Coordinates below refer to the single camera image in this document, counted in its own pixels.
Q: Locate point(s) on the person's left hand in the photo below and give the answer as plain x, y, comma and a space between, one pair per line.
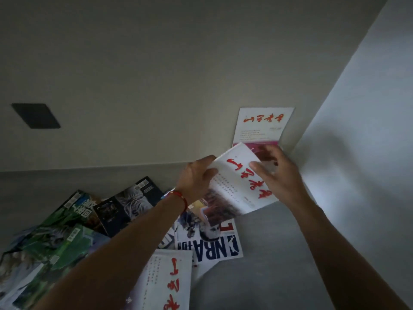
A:
196, 180

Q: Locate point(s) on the person's right hand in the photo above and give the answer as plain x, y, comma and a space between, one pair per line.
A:
284, 180

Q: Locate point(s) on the white magazine brown picture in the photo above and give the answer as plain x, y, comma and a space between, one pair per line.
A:
232, 184

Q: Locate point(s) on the white magazine pink picture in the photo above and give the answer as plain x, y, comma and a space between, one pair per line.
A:
264, 125

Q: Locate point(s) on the white basketball magazine red numeral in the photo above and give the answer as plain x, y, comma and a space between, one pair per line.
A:
219, 248

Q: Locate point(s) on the dark blue basketball magazine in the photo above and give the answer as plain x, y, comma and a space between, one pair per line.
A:
129, 203

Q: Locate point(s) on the pile of assorted magazines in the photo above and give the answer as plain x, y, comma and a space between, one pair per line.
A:
64, 242

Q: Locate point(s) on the person's left forearm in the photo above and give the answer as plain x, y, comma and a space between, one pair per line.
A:
113, 255

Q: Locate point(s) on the person's right forearm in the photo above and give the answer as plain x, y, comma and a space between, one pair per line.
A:
338, 255

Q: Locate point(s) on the grey wall socket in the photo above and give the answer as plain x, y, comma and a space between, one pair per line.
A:
35, 116

